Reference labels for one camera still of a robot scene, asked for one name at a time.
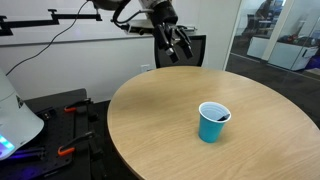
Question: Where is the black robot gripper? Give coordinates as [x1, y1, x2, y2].
[151, 0, 193, 63]

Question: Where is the orange and black pen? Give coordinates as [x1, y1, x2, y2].
[217, 114, 230, 121]

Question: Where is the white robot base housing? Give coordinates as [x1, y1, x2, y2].
[0, 69, 44, 160]

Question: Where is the light blue plastic cup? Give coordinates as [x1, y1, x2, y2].
[198, 102, 231, 143]

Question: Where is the black mesh office chair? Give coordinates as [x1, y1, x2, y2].
[154, 35, 206, 68]

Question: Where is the white cabinet behind glass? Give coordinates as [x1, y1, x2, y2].
[247, 36, 318, 71]

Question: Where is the robot arm with black cables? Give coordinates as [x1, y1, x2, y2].
[89, 0, 162, 25]

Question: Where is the white wall power outlet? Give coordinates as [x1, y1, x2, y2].
[140, 64, 151, 73]

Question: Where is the black cable on wall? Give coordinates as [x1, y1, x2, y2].
[5, 0, 89, 77]

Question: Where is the upper orange handled clamp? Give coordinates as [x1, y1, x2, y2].
[64, 98, 92, 113]

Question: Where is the orange handled clamp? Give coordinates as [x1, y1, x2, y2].
[57, 131, 95, 157]
[64, 98, 92, 113]

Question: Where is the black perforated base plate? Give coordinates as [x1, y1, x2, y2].
[0, 87, 108, 180]

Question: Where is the lower orange handled clamp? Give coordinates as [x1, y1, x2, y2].
[57, 131, 95, 157]

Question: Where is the black camera mount boom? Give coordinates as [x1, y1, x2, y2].
[0, 9, 102, 36]

